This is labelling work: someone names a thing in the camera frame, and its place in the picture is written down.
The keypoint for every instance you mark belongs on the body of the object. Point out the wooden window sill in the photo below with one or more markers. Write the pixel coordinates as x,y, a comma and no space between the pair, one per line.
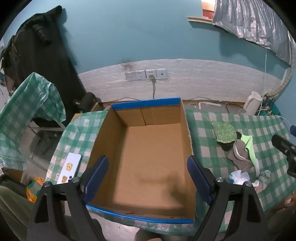
200,19

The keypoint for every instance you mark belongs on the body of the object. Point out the white wall socket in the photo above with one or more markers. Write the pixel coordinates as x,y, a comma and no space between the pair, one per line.
162,73
140,74
148,72
129,75

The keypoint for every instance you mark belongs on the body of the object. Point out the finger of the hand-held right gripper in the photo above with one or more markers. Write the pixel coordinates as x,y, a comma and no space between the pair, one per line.
283,143

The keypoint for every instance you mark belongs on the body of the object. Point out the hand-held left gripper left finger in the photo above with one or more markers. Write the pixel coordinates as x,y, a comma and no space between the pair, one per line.
97,179

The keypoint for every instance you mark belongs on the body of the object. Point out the orange plastic bag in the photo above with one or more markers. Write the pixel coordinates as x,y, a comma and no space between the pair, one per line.
33,192

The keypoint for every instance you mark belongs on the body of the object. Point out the green glitter cloth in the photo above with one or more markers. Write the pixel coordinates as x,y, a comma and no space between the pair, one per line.
224,132

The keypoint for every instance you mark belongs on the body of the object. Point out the cardboard box with blue tape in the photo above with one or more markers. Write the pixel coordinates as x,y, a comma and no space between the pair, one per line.
150,162

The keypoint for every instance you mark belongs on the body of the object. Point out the chair with checkered cover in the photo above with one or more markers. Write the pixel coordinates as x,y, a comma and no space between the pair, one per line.
23,104

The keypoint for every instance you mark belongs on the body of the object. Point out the silver foil curtain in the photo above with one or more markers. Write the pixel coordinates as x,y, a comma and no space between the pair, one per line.
249,20

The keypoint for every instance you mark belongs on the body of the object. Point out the black hanging coat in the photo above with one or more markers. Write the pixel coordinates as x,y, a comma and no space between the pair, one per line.
46,58

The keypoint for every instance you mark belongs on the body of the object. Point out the white smartphone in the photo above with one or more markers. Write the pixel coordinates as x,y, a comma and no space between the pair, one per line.
72,162

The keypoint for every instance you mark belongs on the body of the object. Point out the white electric kettle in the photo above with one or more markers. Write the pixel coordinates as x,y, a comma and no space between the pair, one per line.
252,104

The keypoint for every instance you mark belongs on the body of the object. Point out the metal frame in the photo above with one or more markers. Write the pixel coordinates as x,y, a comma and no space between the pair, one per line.
46,129

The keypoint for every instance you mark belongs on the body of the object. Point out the light green cloth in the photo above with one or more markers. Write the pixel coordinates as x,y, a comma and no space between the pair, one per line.
248,141

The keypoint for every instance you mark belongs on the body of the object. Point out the black cylinder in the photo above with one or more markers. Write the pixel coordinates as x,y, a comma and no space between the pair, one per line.
87,100

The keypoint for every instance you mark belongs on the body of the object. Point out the grey green sock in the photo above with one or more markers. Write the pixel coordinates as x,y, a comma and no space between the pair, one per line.
264,177

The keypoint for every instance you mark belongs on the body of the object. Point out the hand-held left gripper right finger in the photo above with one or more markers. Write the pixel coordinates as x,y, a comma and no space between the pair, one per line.
199,180

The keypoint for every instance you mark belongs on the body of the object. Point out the person's olive clothing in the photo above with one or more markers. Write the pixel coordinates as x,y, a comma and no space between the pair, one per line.
11,201

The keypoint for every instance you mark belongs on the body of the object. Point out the grey-brown towel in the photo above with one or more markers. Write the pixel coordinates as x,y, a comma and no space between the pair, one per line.
240,157

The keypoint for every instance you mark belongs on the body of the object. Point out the black soft item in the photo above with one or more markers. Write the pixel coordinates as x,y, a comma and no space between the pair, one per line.
227,146

